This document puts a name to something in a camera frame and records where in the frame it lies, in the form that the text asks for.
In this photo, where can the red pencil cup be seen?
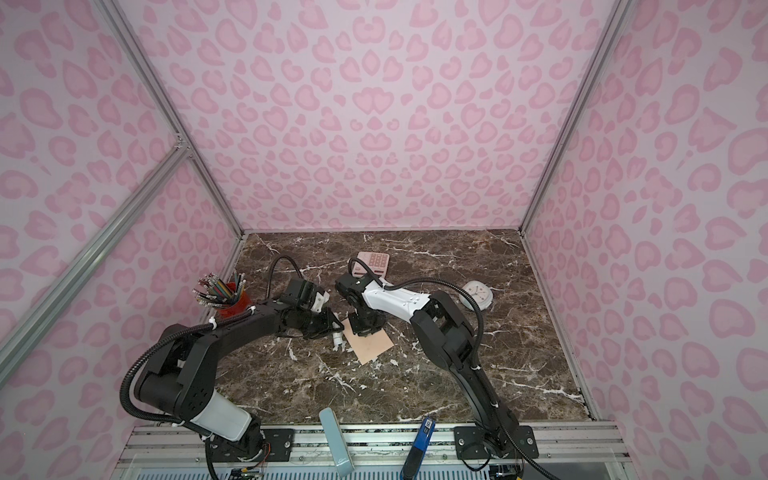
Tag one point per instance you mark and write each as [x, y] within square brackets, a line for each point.
[242, 303]

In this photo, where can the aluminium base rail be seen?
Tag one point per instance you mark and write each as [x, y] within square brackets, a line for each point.
[568, 450]

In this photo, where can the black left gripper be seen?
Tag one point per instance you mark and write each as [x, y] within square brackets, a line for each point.
[328, 324]

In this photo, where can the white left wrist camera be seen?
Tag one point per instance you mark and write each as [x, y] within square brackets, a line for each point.
[305, 295]

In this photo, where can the beige envelope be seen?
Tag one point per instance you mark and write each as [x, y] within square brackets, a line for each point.
[367, 348]

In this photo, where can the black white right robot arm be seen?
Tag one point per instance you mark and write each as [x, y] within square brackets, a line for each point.
[447, 339]

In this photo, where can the blue utility knife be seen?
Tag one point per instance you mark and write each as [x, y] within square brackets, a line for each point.
[417, 453]

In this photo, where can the white glue stick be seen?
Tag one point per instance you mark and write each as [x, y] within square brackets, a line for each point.
[338, 341]

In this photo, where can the light blue stapler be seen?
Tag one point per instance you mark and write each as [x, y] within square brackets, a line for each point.
[336, 443]

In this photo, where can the coloured pencils bundle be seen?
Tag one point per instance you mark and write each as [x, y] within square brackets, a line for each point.
[218, 294]

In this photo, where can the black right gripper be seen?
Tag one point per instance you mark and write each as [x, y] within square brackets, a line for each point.
[379, 325]

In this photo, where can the pink calculator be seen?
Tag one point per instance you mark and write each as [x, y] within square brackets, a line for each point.
[377, 262]

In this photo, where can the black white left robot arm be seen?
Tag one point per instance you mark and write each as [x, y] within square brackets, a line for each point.
[174, 381]

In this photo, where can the white round clock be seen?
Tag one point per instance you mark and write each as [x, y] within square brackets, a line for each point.
[480, 293]

